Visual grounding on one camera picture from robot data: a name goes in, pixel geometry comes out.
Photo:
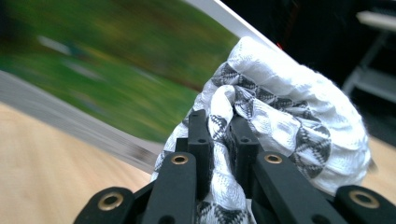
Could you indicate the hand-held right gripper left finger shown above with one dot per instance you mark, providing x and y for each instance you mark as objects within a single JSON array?
[{"x": 186, "y": 180}]

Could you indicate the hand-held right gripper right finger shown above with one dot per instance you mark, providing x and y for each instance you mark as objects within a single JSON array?
[{"x": 280, "y": 193}]

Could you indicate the white grey striped cloth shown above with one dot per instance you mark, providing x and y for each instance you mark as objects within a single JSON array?
[{"x": 295, "y": 102}]

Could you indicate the caterpillar picture book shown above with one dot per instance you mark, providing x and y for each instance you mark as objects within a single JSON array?
[{"x": 109, "y": 71}]

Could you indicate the white metal desk frame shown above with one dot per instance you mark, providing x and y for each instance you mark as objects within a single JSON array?
[{"x": 373, "y": 62}]

